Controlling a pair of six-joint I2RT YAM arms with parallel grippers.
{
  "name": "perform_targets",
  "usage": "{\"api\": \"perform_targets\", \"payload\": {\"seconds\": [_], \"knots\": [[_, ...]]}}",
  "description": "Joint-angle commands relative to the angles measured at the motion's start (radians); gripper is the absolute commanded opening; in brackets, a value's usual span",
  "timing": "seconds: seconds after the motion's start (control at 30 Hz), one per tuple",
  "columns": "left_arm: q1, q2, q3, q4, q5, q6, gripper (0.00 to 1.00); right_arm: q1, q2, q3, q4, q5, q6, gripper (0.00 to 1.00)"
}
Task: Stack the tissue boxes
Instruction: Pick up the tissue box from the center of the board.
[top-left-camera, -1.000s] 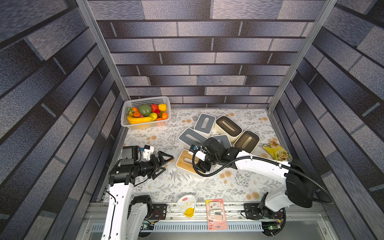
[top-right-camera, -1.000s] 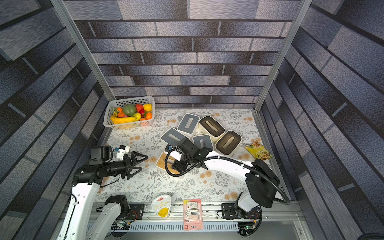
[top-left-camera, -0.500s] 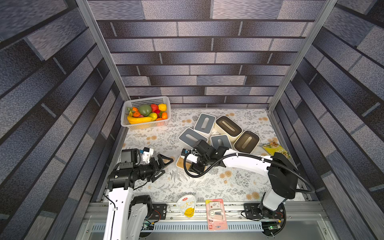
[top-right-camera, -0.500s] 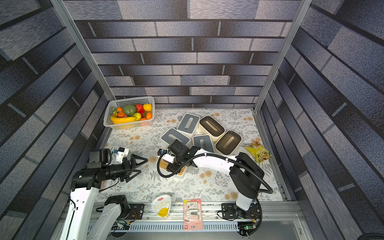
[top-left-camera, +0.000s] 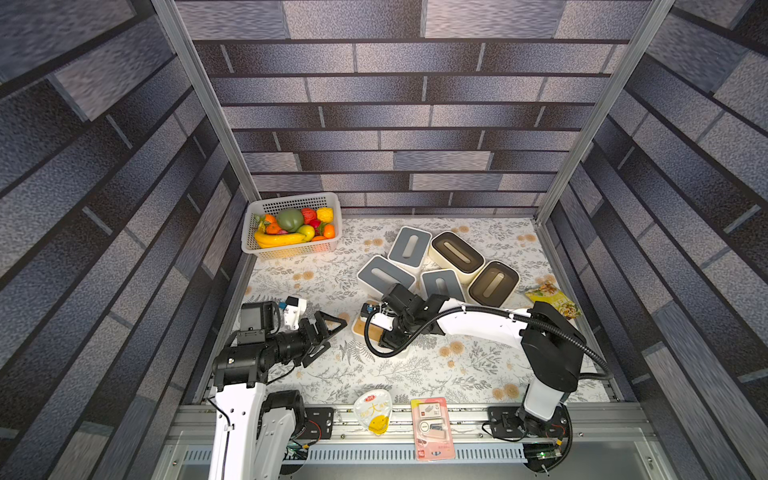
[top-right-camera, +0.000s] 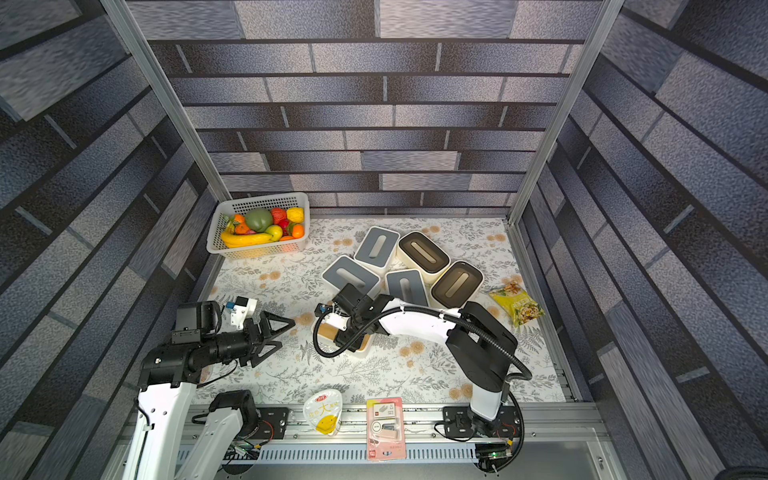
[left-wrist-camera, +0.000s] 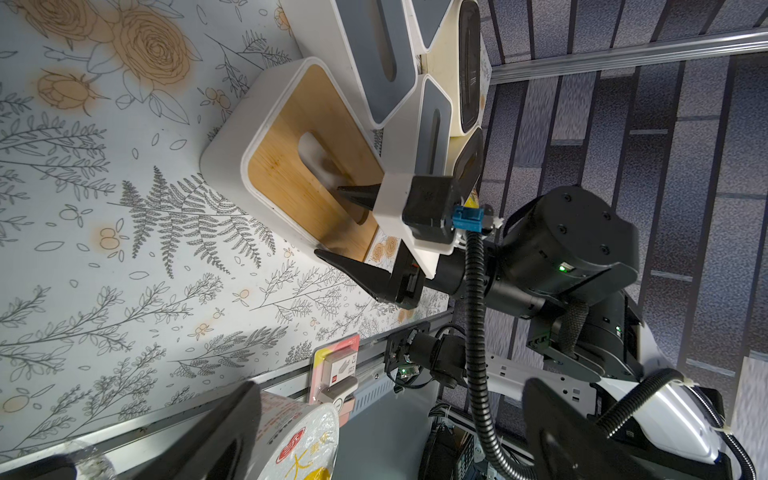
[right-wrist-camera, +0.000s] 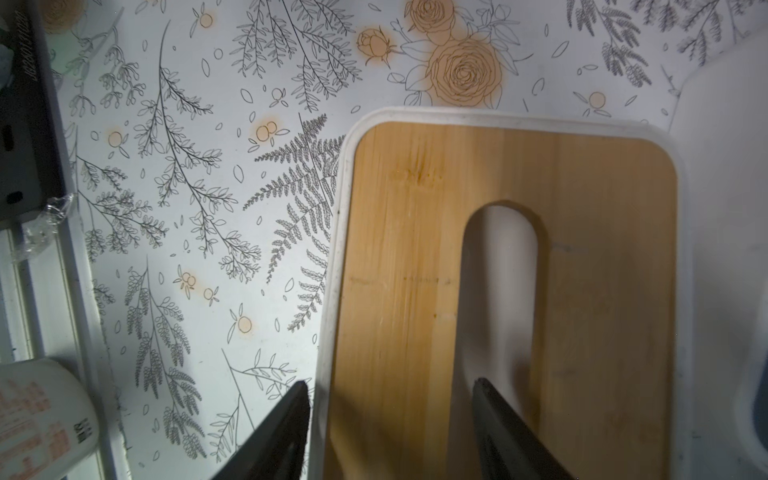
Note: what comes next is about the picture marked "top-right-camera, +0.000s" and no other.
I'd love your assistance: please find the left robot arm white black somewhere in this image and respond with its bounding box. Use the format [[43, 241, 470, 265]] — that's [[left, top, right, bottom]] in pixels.
[[123, 297, 295, 479]]

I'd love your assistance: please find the white yellow snack pouch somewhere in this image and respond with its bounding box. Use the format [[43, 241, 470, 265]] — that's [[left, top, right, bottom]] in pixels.
[[302, 389, 343, 436]]

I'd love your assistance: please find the right aluminium frame post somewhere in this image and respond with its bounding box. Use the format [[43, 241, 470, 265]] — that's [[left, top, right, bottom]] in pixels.
[[508, 0, 625, 227]]

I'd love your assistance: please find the small orange toy carrot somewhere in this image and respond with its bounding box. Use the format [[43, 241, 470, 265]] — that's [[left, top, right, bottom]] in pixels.
[[231, 214, 250, 235]]

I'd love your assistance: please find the yellow toy banana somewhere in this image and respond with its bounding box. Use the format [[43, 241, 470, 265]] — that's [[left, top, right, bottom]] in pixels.
[[220, 231, 273, 249]]

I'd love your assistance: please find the white slotted cable duct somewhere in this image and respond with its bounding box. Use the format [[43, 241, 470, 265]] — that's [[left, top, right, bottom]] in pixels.
[[221, 442, 478, 466]]

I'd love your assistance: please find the white plastic basket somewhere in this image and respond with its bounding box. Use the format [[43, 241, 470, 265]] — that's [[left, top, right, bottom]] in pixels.
[[206, 192, 311, 260]]

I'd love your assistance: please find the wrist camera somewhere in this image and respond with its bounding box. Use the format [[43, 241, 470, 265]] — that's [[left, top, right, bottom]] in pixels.
[[223, 296, 258, 330], [314, 303, 335, 318]]

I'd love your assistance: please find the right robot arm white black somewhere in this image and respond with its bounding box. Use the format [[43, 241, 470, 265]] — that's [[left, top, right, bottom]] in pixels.
[[313, 284, 532, 423]]

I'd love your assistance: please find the grey lid tissue box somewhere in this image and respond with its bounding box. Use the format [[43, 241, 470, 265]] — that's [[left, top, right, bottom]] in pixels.
[[353, 226, 401, 276], [321, 255, 382, 299], [384, 269, 430, 307]]

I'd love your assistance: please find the aluminium frame post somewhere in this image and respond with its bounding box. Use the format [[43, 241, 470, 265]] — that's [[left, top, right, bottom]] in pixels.
[[100, 0, 232, 201], [508, 0, 625, 227]]

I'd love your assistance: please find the dark lid cream tissue box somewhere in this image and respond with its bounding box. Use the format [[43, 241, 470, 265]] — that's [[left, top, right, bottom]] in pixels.
[[429, 261, 484, 309], [396, 231, 451, 286]]

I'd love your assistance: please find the yellow toy pepper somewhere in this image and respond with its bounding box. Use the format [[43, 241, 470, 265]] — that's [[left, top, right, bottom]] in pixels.
[[286, 207, 305, 224]]

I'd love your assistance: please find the red toy fruit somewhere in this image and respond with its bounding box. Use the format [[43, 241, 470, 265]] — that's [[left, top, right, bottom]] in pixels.
[[271, 208, 287, 224]]

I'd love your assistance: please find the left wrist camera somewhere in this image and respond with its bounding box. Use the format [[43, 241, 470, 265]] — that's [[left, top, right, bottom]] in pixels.
[[223, 296, 258, 330]]

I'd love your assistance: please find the left aluminium frame post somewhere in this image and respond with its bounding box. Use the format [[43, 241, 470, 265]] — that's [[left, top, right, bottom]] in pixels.
[[100, 0, 232, 201]]

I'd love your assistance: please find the aluminium front rail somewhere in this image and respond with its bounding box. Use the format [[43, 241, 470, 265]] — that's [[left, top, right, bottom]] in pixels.
[[131, 401, 607, 446]]

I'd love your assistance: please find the dark lid cream tissue box right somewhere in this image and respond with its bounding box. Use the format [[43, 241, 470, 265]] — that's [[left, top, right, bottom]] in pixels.
[[429, 261, 484, 309]]

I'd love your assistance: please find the orange toy fruit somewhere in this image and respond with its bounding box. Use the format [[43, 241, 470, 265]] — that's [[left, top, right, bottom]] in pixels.
[[291, 224, 305, 239]]

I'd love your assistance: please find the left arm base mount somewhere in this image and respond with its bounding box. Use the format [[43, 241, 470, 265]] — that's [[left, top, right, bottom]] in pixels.
[[239, 406, 291, 441]]

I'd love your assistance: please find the pink stapler blister pack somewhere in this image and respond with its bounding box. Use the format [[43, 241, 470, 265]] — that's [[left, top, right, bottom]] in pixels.
[[366, 397, 407, 462]]

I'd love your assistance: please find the green snack bag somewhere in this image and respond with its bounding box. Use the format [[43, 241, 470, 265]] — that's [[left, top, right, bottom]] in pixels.
[[489, 283, 545, 327]]

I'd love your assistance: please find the dark lid cream tissue box rear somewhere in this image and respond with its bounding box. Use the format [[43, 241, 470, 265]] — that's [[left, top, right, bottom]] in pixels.
[[396, 231, 451, 286]]

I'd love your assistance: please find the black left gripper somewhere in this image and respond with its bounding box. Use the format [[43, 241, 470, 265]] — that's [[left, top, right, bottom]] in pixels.
[[206, 310, 297, 363]]

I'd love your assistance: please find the green toy apple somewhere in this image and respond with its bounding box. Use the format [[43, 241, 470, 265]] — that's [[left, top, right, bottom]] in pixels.
[[265, 224, 284, 242]]

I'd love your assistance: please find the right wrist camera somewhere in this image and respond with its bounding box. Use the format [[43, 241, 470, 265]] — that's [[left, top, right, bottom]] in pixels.
[[314, 303, 335, 318]]

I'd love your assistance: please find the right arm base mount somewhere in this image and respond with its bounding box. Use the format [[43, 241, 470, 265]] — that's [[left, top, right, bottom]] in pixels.
[[440, 405, 524, 441]]

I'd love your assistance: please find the bamboo lid tissue box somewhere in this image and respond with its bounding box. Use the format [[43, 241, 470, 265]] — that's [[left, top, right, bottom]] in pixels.
[[318, 323, 372, 359]]

